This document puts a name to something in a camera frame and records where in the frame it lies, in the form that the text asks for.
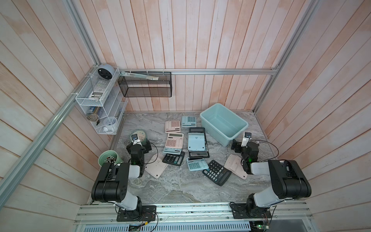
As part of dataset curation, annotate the mint green storage box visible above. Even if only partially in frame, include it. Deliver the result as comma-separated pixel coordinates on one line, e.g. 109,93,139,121
200,103,249,147

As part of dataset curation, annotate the pink calculator on stack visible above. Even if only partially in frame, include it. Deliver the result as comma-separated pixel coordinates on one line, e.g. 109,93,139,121
165,133,184,149

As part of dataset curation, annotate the upturned light blue calculator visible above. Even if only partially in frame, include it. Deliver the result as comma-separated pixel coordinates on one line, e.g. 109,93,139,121
188,132,206,152

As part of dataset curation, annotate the upturned pink calculator right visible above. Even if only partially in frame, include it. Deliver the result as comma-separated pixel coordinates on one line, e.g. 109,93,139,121
224,154,248,180

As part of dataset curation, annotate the green round clock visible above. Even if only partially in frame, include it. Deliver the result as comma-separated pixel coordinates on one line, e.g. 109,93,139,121
130,129,147,146

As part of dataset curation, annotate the white mug on shelf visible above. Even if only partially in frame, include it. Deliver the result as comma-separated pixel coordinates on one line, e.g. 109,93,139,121
103,117,117,133

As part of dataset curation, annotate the black mesh basket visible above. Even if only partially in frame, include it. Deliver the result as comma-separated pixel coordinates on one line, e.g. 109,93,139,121
118,71,173,98

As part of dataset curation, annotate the green pen cup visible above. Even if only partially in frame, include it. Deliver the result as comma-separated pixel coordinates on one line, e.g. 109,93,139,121
98,150,122,166

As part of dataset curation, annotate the blue calculator under pink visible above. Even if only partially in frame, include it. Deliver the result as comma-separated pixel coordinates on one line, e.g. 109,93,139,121
163,147,182,155

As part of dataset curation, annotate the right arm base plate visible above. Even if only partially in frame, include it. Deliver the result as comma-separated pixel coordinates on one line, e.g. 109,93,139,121
229,202,271,219

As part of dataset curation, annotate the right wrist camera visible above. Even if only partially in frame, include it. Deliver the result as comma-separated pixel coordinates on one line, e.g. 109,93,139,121
241,132,252,147

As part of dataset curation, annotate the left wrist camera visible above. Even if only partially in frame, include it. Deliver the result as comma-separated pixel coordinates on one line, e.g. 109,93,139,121
131,134,142,146

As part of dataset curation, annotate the ruler on basket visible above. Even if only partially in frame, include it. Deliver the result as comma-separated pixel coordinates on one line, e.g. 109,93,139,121
120,72,159,81

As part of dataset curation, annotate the grey round alarm clock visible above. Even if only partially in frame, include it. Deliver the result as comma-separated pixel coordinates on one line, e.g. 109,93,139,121
98,64,115,80

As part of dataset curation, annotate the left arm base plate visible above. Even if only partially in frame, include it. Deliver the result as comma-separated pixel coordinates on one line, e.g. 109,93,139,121
115,206,157,222

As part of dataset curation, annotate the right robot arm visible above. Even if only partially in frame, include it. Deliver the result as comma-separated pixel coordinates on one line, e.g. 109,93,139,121
231,139,312,211

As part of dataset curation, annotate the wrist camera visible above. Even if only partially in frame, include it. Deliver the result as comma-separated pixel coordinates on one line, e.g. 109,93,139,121
241,132,252,147
131,134,142,146

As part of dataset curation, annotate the white wire shelf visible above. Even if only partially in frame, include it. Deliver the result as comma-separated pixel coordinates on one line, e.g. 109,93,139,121
75,66,128,135

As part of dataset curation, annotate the large black desk calculator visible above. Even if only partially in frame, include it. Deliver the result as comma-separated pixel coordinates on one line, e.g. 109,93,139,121
188,127,210,160

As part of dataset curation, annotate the small pink calculator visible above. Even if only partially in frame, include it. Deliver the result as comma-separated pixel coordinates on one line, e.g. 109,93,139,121
165,120,181,133

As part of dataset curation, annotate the small black calculator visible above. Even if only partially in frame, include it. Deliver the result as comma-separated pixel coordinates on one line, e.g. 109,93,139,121
162,152,185,166

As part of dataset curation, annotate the small teal calculator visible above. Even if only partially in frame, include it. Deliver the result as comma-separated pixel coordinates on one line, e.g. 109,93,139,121
181,116,197,127

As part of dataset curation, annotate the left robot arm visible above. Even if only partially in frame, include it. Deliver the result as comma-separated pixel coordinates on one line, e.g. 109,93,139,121
91,140,152,214

